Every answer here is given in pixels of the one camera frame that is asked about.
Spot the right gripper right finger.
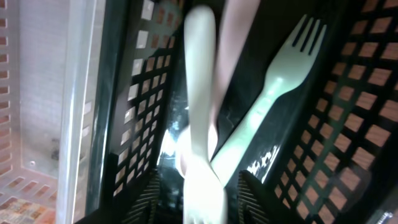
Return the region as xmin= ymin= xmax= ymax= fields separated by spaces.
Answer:
xmin=238 ymin=170 xmax=291 ymax=224

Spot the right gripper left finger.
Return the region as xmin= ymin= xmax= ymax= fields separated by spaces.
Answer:
xmin=121 ymin=169 xmax=160 ymax=224

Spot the white plastic fork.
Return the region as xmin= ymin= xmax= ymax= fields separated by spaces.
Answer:
xmin=183 ymin=5 xmax=227 ymax=223

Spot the mint green plastic fork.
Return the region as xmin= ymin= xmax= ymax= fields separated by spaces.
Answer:
xmin=211 ymin=15 xmax=327 ymax=187

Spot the pale pink plastic fork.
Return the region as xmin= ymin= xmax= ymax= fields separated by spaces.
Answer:
xmin=177 ymin=0 xmax=260 ymax=177

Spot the clear perforated plastic basket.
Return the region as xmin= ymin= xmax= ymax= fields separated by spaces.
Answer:
xmin=1 ymin=0 xmax=106 ymax=223

